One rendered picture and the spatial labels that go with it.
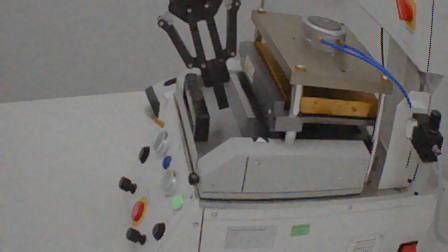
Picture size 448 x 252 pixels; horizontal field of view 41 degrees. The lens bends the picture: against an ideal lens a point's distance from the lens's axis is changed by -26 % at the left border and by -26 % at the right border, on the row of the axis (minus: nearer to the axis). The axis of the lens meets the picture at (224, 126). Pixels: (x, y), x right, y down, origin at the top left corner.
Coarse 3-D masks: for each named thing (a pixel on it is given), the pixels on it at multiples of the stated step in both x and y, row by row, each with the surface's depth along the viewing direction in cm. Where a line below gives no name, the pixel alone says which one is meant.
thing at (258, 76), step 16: (240, 48) 127; (256, 48) 122; (256, 64) 116; (256, 80) 115; (272, 80) 111; (256, 96) 115; (272, 96) 106; (272, 112) 106; (288, 112) 105; (272, 128) 107; (288, 128) 105
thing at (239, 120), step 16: (208, 96) 124; (240, 96) 116; (224, 112) 120; (240, 112) 115; (256, 112) 121; (192, 128) 114; (224, 128) 115; (240, 128) 114; (256, 128) 116; (192, 144) 111; (208, 144) 110; (192, 160) 111
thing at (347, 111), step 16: (272, 64) 116; (288, 96) 106; (304, 96) 107; (320, 96) 108; (336, 96) 109; (352, 96) 110; (368, 96) 111; (304, 112) 108; (320, 112) 108; (336, 112) 109; (352, 112) 109; (368, 112) 110
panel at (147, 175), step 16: (160, 128) 131; (176, 128) 124; (176, 144) 121; (144, 160) 131; (160, 160) 125; (176, 160) 118; (144, 176) 129; (160, 176) 122; (128, 192) 134; (144, 192) 126; (160, 192) 119; (176, 192) 113; (192, 192) 107; (144, 208) 122; (160, 208) 116; (144, 224) 119; (176, 224) 108; (160, 240) 110
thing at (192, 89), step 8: (184, 80) 122; (192, 80) 119; (184, 88) 122; (192, 88) 117; (200, 88) 117; (184, 96) 123; (192, 96) 114; (200, 96) 114; (192, 104) 113; (200, 104) 112; (192, 112) 112; (200, 112) 110; (208, 112) 110; (200, 120) 109; (208, 120) 110; (200, 128) 110; (208, 128) 110; (200, 136) 110
